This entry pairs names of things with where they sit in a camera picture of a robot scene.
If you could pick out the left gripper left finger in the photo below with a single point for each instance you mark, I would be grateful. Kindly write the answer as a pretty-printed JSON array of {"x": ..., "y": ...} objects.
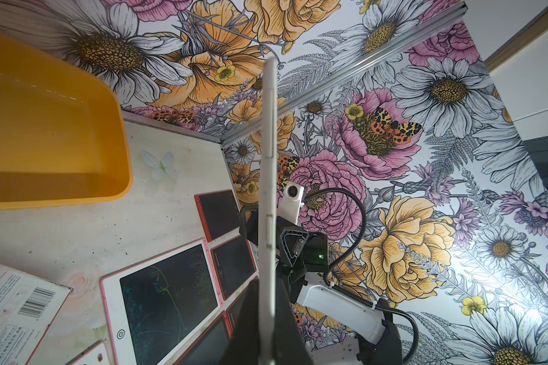
[{"x": 244, "y": 347}]

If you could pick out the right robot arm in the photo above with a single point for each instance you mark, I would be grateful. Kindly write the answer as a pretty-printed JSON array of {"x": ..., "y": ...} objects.
[{"x": 376, "y": 341}]

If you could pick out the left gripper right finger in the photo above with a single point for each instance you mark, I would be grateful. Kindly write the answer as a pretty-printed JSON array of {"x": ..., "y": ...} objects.
[{"x": 288, "y": 345}]

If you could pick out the red writing tablet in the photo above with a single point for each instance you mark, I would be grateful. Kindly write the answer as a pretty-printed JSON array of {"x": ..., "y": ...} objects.
[
  {"x": 234, "y": 264},
  {"x": 218, "y": 213},
  {"x": 233, "y": 313},
  {"x": 211, "y": 345}
]

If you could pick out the small red white carton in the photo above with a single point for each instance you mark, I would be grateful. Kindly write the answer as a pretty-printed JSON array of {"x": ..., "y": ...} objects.
[{"x": 28, "y": 306}]

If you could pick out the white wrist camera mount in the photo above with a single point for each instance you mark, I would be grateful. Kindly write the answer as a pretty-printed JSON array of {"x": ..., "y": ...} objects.
[{"x": 293, "y": 200}]

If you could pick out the yellow storage tray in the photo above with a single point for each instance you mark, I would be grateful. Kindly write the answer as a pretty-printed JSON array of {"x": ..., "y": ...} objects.
[{"x": 62, "y": 135}]

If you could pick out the white butterfly decoration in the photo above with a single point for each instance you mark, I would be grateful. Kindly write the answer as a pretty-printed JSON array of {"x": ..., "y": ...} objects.
[{"x": 160, "y": 167}]

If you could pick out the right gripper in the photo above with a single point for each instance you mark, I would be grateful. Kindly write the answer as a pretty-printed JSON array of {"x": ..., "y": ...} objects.
[{"x": 299, "y": 257}]

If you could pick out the pink white writing tablet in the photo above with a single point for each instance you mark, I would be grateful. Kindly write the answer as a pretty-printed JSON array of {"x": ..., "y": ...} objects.
[{"x": 154, "y": 307}]

